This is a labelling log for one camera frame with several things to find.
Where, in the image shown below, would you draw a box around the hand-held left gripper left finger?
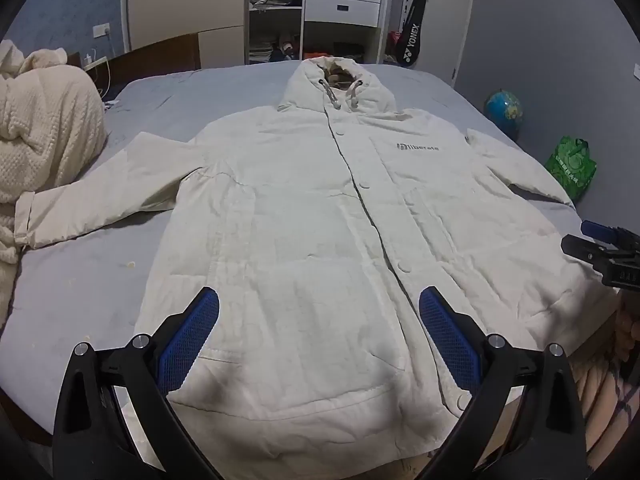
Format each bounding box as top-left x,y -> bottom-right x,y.
52,287 -> 231,480

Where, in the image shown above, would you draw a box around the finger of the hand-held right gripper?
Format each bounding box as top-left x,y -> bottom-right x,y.
581,220 -> 623,245
560,235 -> 610,265

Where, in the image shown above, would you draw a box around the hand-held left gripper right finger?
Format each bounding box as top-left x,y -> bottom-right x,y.
415,286 -> 588,480

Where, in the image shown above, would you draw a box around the white hooded jacket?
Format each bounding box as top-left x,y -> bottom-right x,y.
14,57 -> 621,477

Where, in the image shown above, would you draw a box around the green shopping bag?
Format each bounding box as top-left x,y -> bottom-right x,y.
545,136 -> 598,204

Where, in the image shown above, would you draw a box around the person's patterned pants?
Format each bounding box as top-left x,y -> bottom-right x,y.
574,300 -> 640,455

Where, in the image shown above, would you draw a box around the bed with grey sheet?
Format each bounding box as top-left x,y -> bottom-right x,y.
0,62 -> 618,461

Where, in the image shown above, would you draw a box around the blue globe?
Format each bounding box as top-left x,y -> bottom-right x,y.
483,89 -> 524,137

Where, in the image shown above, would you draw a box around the cream fleece blanket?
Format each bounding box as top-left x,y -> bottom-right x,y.
0,40 -> 111,341

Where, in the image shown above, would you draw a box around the black racket bag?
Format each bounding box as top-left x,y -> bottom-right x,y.
391,0 -> 431,68

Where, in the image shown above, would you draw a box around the brown wooden headboard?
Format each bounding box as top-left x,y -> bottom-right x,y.
67,32 -> 201,100

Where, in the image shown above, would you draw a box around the white shelving unit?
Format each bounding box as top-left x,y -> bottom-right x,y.
244,0 -> 417,67

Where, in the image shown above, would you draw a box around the stack of books and clutter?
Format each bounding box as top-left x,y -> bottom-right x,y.
249,30 -> 304,64

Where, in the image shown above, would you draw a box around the cream wardrobe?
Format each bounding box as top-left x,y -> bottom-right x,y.
126,0 -> 249,69

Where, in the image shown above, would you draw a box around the white charging cable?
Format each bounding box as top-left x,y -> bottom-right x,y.
95,57 -> 115,103

